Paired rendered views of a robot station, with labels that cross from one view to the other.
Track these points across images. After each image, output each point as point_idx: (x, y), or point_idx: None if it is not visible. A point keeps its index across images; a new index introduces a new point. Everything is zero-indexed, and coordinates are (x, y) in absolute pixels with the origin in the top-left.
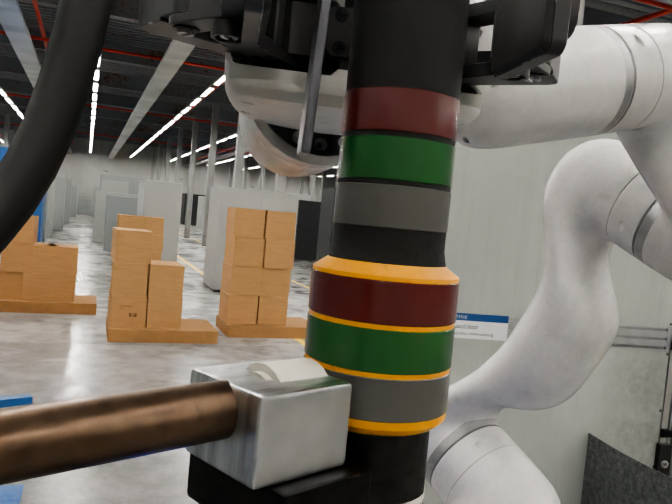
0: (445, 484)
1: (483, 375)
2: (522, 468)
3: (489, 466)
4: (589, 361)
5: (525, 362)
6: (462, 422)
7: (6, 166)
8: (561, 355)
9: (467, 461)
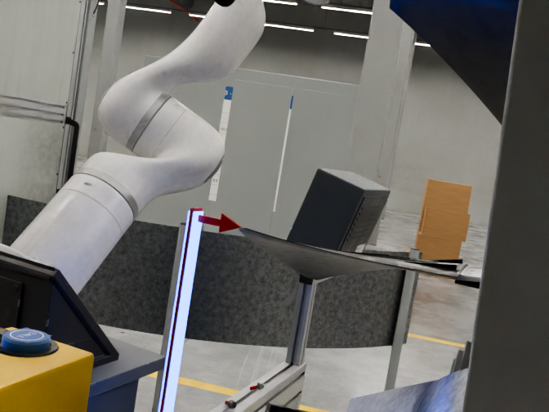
0: (158, 135)
1: (186, 54)
2: (204, 120)
3: (189, 118)
4: (253, 45)
5: (222, 42)
6: (161, 92)
7: None
8: (245, 38)
9: (175, 116)
